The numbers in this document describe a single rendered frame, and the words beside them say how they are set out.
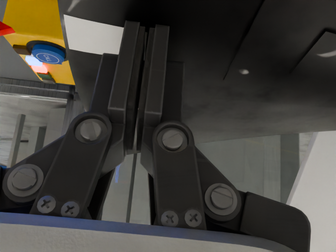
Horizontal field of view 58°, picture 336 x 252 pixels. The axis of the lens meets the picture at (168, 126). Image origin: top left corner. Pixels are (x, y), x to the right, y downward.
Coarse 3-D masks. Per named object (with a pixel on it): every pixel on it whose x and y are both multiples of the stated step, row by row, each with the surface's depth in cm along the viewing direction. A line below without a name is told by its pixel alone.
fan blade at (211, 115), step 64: (64, 0) 11; (128, 0) 11; (192, 0) 10; (256, 0) 10; (320, 0) 10; (192, 64) 13; (256, 64) 12; (320, 64) 12; (192, 128) 19; (256, 128) 19; (320, 128) 19
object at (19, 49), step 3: (15, 45) 39; (18, 45) 39; (21, 45) 39; (24, 45) 39; (15, 48) 39; (18, 48) 39; (21, 48) 39; (24, 48) 39; (27, 48) 39; (15, 51) 40; (18, 51) 39; (21, 51) 39; (24, 51) 39; (27, 51) 39; (24, 54) 40; (27, 54) 40; (30, 54) 40
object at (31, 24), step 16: (16, 0) 37; (32, 0) 37; (48, 0) 38; (16, 16) 37; (32, 16) 37; (48, 16) 37; (16, 32) 36; (32, 32) 36; (48, 32) 37; (64, 48) 38; (48, 64) 44; (64, 64) 44; (64, 80) 50
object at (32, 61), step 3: (27, 57) 42; (30, 57) 42; (33, 57) 42; (27, 60) 42; (30, 60) 42; (33, 60) 42; (36, 60) 42; (30, 63) 43; (33, 63) 43; (36, 63) 43; (39, 63) 43
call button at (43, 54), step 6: (36, 48) 38; (42, 48) 38; (48, 48) 38; (54, 48) 38; (36, 54) 39; (42, 54) 39; (48, 54) 38; (54, 54) 38; (60, 54) 39; (42, 60) 40; (48, 60) 40; (54, 60) 40; (60, 60) 40
